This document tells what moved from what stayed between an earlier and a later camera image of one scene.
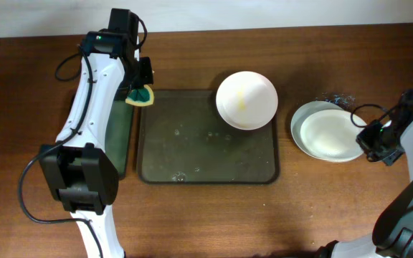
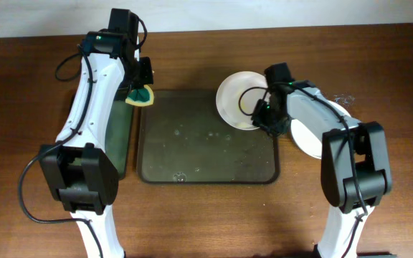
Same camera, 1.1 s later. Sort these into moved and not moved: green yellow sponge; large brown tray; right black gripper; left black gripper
Moved: right black gripper
Not moved: green yellow sponge; large brown tray; left black gripper
